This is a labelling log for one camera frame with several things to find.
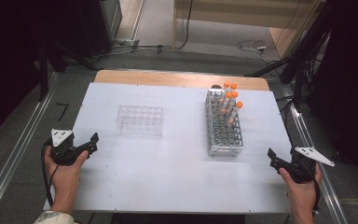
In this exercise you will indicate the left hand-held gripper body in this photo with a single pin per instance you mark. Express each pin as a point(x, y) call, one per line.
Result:
point(62, 152)

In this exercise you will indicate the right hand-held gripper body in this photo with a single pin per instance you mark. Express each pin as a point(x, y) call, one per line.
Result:
point(301, 171)

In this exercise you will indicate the clear plastic tube rack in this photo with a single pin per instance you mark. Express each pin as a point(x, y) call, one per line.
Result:
point(140, 121)

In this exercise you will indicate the metal tube rack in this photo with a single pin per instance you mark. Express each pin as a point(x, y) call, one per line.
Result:
point(225, 140)

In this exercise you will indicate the person's right hand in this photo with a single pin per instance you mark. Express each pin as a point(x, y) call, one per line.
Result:
point(303, 191)

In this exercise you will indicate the person's left hand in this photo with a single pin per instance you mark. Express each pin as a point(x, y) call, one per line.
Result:
point(63, 177)

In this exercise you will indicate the black metal stand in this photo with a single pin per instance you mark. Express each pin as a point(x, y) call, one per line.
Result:
point(43, 74)
point(298, 71)

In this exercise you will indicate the white board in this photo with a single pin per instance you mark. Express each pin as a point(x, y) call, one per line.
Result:
point(174, 174)

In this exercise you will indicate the grey power strip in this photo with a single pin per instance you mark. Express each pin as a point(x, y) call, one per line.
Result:
point(126, 43)

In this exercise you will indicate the black curtain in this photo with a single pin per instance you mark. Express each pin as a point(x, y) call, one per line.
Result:
point(6, 62)
point(351, 77)

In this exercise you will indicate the dark cabinet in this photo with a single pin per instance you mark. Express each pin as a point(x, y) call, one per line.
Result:
point(96, 25)

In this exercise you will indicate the light wooden furniture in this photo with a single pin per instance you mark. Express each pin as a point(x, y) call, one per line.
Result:
point(245, 12)

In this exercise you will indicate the aluminium floor rail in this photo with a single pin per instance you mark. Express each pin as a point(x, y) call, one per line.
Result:
point(326, 186)
point(15, 155)

